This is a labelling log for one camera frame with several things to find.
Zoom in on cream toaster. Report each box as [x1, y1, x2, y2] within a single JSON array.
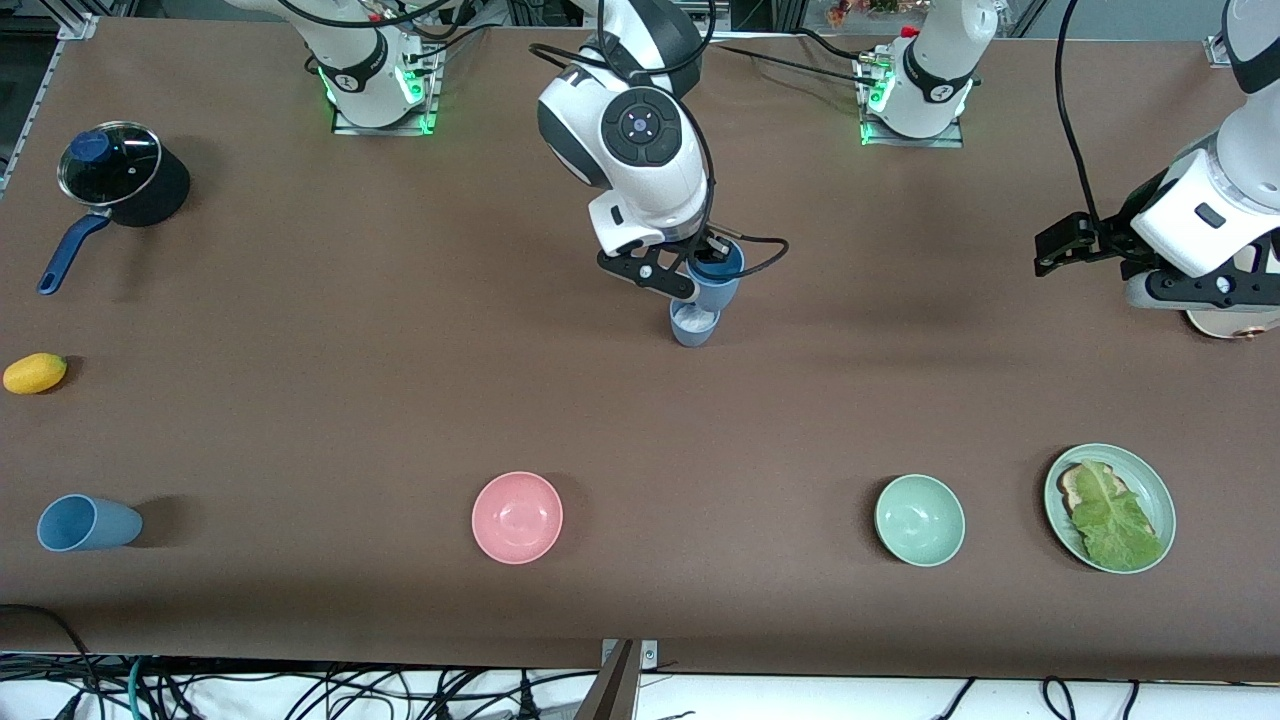
[[1185, 230, 1280, 342]]

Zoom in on black pot with blue handle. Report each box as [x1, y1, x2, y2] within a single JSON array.
[[37, 140, 192, 297]]

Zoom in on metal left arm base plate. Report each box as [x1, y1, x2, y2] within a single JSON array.
[[858, 50, 966, 149]]

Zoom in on aluminium frame rail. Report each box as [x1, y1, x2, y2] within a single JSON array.
[[0, 12, 101, 196]]

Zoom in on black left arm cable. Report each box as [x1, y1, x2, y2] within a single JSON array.
[[1054, 0, 1103, 229]]

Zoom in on yellow mango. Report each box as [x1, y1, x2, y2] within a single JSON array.
[[3, 352, 69, 395]]

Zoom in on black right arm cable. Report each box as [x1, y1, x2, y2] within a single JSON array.
[[690, 120, 791, 283]]

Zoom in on green lettuce leaf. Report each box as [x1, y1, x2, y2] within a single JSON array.
[[1070, 460, 1167, 571]]

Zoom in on black right base cable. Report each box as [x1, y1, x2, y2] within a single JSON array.
[[405, 25, 493, 71]]

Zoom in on toast bread slice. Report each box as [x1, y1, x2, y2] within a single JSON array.
[[1058, 462, 1136, 521]]

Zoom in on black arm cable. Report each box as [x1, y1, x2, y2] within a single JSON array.
[[690, 120, 791, 283], [1054, 0, 1103, 229]]

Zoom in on brown table cloth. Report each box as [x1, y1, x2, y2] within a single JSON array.
[[0, 18, 1280, 686]]

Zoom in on dark metal beam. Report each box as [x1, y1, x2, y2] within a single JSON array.
[[573, 640, 643, 720]]

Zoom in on black base cable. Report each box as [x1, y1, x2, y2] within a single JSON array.
[[700, 30, 881, 86], [405, 25, 493, 71]]

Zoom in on green bowl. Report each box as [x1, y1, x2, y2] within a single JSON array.
[[874, 473, 967, 568]]

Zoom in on green ceramic plate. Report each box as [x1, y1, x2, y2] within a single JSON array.
[[1043, 443, 1177, 575]]

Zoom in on small metal table bracket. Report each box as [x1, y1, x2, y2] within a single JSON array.
[[600, 638, 661, 671]]

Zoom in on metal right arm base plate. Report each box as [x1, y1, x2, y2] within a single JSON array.
[[330, 45, 442, 137]]

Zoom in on black left base cable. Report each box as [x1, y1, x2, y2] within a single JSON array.
[[700, 30, 881, 86]]

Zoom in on blue plastic cup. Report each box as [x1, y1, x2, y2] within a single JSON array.
[[686, 243, 747, 314], [668, 300, 722, 349], [37, 494, 144, 553]]

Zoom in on glass pot lid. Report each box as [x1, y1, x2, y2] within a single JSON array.
[[57, 121, 163, 207]]

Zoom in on pink bowl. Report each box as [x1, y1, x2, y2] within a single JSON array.
[[471, 471, 564, 566]]

